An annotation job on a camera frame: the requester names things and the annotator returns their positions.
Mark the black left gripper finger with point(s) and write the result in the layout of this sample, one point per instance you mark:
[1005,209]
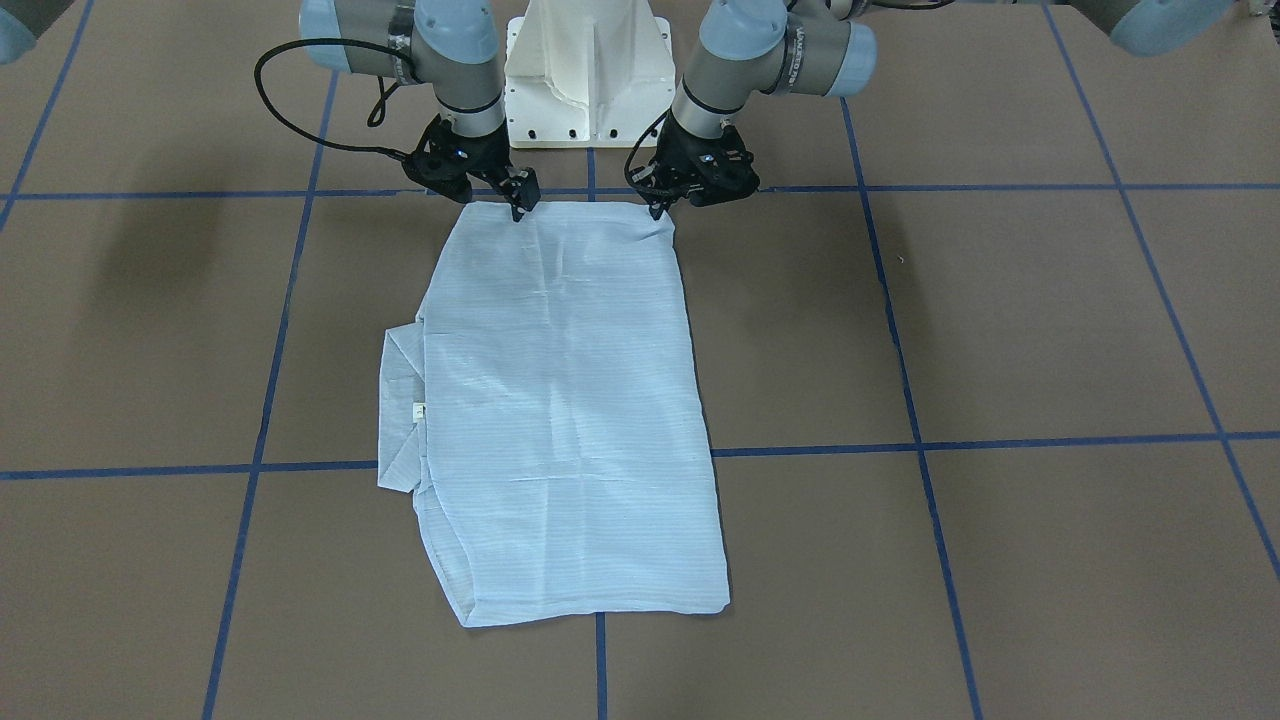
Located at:
[659,207]

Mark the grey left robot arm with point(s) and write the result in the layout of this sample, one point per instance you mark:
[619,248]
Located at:
[744,48]

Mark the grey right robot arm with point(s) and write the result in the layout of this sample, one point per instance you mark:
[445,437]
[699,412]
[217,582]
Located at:
[449,46]

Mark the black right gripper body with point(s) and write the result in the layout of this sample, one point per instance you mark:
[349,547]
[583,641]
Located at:
[491,156]

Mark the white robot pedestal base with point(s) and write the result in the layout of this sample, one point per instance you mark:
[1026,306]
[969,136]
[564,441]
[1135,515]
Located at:
[587,75]

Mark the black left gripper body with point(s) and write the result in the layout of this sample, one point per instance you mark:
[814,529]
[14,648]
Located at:
[684,150]

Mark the light blue striped button shirt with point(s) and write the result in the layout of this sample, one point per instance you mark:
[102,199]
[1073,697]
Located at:
[543,414]

